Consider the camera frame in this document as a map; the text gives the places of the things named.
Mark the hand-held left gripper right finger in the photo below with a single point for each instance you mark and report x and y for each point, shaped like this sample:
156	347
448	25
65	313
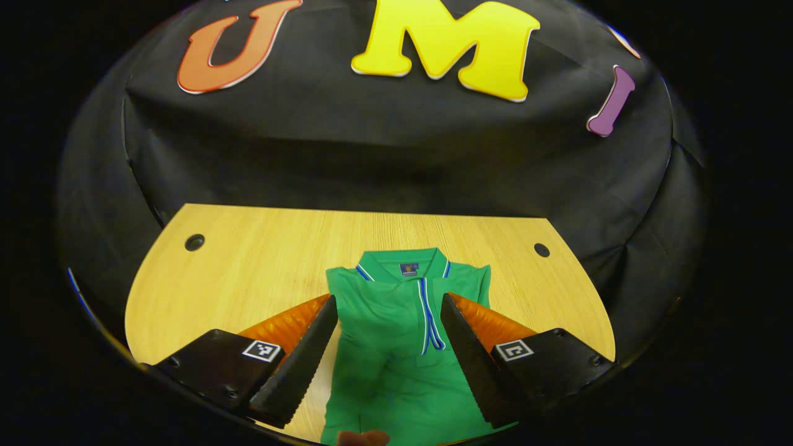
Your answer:
471	359

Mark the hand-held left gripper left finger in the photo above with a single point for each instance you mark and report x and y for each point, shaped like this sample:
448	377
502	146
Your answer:
306	359

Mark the green T-shirt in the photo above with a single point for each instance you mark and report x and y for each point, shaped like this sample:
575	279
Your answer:
396	322

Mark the black backdrop cloth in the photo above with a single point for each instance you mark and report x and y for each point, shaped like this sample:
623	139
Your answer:
372	142

